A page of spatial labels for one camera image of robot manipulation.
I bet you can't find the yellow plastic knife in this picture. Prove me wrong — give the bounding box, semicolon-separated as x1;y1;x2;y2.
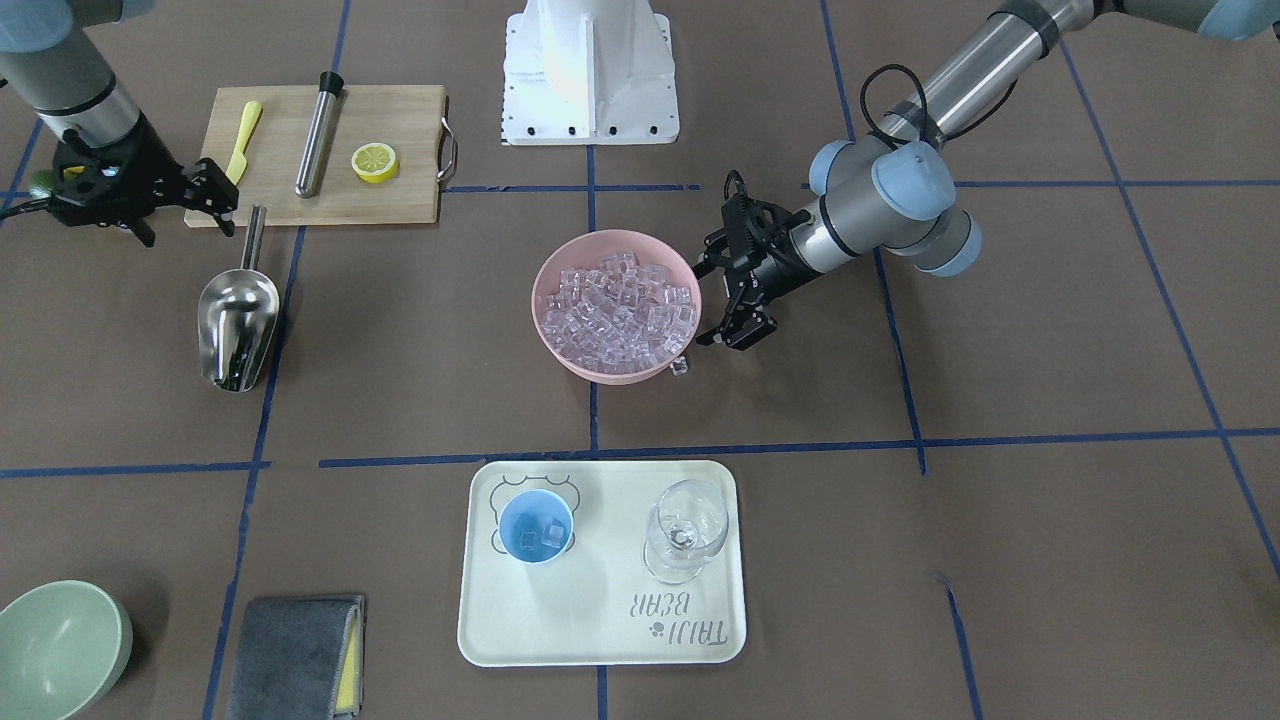
225;100;262;186

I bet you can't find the grey folded cloth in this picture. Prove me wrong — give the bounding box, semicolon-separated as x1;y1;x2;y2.
225;594;366;719

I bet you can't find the green bowl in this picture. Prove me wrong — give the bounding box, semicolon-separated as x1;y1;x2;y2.
1;580;134;719

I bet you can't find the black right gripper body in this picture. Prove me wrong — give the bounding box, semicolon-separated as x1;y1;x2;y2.
49;115;186;229

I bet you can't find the steel cylinder muddler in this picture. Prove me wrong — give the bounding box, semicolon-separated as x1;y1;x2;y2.
294;70;346;199

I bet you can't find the pink bowl of ice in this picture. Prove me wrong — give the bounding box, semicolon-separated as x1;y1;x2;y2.
531;229;703;386

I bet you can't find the clear wine glass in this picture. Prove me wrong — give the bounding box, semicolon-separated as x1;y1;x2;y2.
643;479;730;585

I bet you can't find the blue plastic cup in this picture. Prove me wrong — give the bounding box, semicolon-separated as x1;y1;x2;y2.
497;489;575;565

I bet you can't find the wooden cutting board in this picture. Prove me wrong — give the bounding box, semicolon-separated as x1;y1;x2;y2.
202;85;447;227

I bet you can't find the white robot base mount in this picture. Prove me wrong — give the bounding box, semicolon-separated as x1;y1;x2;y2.
500;1;681;146

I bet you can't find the cream bear tray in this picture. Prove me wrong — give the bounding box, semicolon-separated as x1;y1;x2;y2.
457;460;748;667

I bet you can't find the metal ice scoop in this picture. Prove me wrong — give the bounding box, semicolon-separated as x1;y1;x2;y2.
197;204;282;393

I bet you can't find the lemon half slice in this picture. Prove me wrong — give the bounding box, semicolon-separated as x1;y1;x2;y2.
349;142;401;184

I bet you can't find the green lime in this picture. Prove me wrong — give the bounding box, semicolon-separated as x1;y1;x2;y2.
27;169;58;199

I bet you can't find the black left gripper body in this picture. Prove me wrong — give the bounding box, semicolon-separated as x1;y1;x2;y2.
710;193;817;328

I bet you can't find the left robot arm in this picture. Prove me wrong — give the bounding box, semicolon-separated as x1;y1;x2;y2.
692;1;1279;351

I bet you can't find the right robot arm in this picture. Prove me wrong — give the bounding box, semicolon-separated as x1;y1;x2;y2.
1;1;239;247

